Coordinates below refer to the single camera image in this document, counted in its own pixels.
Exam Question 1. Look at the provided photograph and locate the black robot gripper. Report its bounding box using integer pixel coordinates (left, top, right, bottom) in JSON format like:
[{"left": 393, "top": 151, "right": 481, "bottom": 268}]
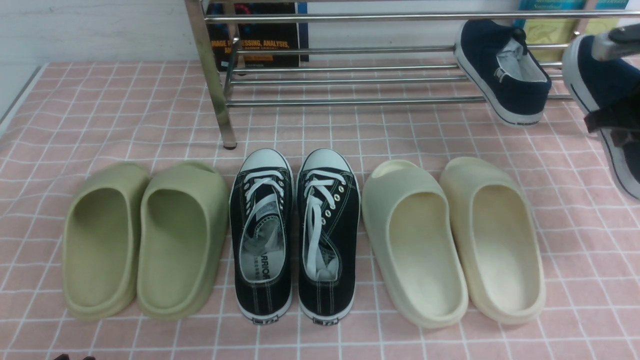
[{"left": 584, "top": 23, "right": 640, "bottom": 148}]

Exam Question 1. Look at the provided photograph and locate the navy slip-on shoe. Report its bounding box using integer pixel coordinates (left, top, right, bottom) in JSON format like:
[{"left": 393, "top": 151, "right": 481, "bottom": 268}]
[
  {"left": 454, "top": 19, "right": 553, "bottom": 127},
  {"left": 562, "top": 35, "right": 640, "bottom": 201}
]

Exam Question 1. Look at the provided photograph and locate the stainless steel shoe rack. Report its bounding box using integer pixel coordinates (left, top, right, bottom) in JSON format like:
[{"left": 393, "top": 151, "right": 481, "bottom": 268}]
[{"left": 184, "top": 0, "right": 639, "bottom": 150}]

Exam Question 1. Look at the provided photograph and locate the teal and yellow book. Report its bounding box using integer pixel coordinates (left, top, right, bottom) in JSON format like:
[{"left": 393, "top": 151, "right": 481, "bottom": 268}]
[{"left": 513, "top": 0, "right": 628, "bottom": 44}]

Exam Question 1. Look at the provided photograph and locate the right cream slide slipper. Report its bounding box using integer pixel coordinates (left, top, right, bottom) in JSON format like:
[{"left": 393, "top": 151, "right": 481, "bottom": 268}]
[{"left": 439, "top": 157, "right": 546, "bottom": 325}]

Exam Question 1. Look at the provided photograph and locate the cream slide slipper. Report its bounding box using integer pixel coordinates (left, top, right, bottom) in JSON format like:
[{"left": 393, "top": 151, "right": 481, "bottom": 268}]
[
  {"left": 439, "top": 157, "right": 546, "bottom": 325},
  {"left": 362, "top": 159, "right": 469, "bottom": 329}
]

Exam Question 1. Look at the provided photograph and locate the left cream slide slipper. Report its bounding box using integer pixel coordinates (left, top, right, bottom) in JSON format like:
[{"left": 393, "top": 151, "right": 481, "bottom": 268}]
[{"left": 362, "top": 159, "right": 469, "bottom": 329}]

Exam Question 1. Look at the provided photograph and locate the right black canvas sneaker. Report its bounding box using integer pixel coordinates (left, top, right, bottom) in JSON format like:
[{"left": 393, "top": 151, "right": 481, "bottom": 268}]
[{"left": 295, "top": 148, "right": 361, "bottom": 326}]

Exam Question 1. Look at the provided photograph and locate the black canvas sneaker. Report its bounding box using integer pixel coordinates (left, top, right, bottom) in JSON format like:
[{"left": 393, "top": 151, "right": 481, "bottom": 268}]
[
  {"left": 229, "top": 148, "right": 294, "bottom": 325},
  {"left": 295, "top": 148, "right": 361, "bottom": 326}
]

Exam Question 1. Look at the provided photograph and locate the left black canvas sneaker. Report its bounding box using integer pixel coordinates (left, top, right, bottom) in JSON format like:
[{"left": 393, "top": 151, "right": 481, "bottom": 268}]
[{"left": 229, "top": 148, "right": 294, "bottom": 325}]

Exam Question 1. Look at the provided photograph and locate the black image processing book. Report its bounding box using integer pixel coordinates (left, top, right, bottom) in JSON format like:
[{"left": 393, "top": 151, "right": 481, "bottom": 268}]
[{"left": 205, "top": 2, "right": 309, "bottom": 71}]

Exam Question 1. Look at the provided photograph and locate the right green slide slipper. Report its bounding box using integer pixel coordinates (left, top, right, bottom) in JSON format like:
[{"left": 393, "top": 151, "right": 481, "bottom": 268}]
[{"left": 137, "top": 161, "right": 230, "bottom": 321}]

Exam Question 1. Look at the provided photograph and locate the green slide slipper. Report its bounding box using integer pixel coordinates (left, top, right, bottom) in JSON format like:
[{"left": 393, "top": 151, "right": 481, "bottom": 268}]
[
  {"left": 137, "top": 161, "right": 230, "bottom": 321},
  {"left": 62, "top": 162, "right": 151, "bottom": 321}
]

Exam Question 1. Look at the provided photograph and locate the left green slide slipper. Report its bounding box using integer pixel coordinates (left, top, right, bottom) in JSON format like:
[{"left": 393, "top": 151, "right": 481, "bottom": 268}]
[{"left": 62, "top": 162, "right": 151, "bottom": 321}]

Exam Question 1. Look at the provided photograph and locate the pink checkered tablecloth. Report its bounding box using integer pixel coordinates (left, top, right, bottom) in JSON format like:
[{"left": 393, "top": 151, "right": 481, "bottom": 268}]
[{"left": 0, "top": 62, "right": 639, "bottom": 360}]

